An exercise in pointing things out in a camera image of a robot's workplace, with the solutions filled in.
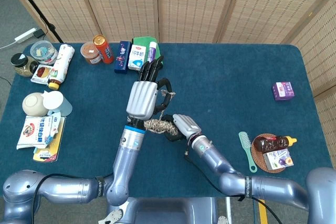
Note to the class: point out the clear tub with clips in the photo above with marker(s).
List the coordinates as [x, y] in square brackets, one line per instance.
[43, 52]

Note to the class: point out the blue table carpet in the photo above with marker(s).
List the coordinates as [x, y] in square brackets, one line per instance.
[223, 90]

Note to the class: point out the yellow nail clipper card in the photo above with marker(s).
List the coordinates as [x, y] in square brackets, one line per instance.
[56, 142]

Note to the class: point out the white milk carton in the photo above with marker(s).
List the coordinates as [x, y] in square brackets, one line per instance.
[137, 58]

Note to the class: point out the beige bowl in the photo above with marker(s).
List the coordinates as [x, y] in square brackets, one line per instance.
[32, 104]

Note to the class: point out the bamboo folding screen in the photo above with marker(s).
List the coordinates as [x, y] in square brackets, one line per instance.
[189, 6]
[323, 58]

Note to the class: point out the green cloth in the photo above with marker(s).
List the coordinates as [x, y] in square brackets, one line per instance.
[141, 41]

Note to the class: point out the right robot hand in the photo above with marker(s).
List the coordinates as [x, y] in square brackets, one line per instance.
[187, 127]

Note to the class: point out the round brown woven coaster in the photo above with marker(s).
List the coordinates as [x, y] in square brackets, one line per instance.
[258, 159]

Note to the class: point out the grey blue robot torso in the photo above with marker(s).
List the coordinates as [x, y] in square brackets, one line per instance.
[162, 211]

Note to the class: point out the black tripod stand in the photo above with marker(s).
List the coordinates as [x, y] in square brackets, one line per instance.
[31, 5]

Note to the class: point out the purple toothpaste tube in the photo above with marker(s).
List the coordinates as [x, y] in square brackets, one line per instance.
[151, 52]

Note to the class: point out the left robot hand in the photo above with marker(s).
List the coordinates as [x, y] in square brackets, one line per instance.
[141, 100]

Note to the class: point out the white red snack packet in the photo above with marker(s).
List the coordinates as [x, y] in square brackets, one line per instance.
[40, 73]

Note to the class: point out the orange sauce plastic jar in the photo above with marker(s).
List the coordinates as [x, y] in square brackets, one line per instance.
[89, 53]

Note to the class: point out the mint green plastic hairbrush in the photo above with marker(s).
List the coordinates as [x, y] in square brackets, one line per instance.
[245, 142]

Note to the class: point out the brown syrup bottle yellow cap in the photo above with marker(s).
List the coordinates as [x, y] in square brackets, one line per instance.
[270, 143]

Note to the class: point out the orange drink can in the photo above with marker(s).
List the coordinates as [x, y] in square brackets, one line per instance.
[103, 49]

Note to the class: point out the white power strip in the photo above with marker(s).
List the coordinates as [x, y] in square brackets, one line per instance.
[25, 35]

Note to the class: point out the small purple box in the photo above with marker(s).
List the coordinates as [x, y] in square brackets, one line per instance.
[283, 91]

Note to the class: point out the light blue cup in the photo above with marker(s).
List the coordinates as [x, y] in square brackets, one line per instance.
[57, 103]

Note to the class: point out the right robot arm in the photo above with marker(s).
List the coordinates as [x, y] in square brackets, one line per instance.
[236, 179]

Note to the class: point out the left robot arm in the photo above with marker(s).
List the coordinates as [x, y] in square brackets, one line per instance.
[126, 155]

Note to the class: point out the black power adapter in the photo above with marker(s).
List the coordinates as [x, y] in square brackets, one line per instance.
[39, 33]

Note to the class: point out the dark blue box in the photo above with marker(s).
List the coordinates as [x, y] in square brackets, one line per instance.
[122, 58]

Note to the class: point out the white printed bottle yellow cap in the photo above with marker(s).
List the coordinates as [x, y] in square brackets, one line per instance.
[61, 64]

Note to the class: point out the small white blue packet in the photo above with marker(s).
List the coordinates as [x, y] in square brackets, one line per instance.
[55, 124]

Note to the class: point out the white printed bag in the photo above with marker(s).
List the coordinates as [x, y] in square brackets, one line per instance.
[34, 130]

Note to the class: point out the small purple juice carton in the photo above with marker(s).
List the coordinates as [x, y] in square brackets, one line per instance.
[278, 159]

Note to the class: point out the glass jar black lid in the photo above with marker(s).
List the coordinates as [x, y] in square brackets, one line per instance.
[22, 64]

